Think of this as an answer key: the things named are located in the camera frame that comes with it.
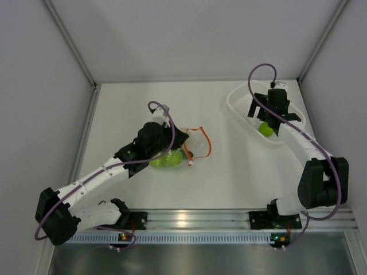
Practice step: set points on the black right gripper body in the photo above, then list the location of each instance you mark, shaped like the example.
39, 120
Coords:
269, 109

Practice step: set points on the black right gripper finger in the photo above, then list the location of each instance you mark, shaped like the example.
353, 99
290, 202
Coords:
254, 104
262, 114

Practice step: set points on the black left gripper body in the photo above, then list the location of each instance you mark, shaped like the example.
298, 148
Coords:
164, 141

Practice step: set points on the light green fake apple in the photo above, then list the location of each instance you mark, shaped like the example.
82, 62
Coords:
265, 130
173, 158

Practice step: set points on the clear zip bag orange seal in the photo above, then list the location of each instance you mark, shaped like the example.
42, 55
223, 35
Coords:
198, 143

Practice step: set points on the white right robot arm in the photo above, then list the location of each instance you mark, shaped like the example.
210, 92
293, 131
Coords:
325, 178

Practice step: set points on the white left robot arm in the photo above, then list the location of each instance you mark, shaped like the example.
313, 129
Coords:
62, 213

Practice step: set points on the yellow-green fake starfruit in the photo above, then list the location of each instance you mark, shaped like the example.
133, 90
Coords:
158, 163

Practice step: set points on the white perforated plastic basket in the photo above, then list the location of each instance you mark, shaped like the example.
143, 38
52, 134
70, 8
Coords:
238, 104

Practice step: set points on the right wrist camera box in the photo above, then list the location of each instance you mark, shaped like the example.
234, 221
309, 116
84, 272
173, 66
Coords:
278, 85

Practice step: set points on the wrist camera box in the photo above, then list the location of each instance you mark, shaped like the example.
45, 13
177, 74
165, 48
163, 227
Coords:
278, 85
159, 115

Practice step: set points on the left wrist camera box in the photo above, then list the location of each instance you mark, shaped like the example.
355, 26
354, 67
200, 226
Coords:
159, 115

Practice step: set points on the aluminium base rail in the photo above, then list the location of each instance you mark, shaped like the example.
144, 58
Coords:
235, 219

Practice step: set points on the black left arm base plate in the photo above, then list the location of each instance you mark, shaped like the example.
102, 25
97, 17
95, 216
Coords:
133, 220

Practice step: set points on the white slotted cable duct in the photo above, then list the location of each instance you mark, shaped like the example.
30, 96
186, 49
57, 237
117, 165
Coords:
144, 237

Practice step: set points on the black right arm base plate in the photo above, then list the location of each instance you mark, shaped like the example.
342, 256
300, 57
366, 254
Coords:
260, 220

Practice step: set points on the aluminium frame rail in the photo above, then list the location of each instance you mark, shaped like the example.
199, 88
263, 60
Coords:
51, 10

